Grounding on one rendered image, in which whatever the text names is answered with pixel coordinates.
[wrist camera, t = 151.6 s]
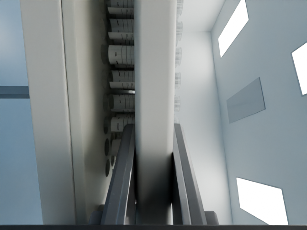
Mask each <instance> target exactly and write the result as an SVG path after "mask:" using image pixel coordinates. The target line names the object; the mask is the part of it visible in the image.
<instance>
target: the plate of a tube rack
mask: <svg viewBox="0 0 307 230"><path fill-rule="evenodd" d="M176 4H177V0H134V63H135V151H136V224H137V225H170V224H171V206H172V165H173V132H174V95H175V41H176Z"/></svg>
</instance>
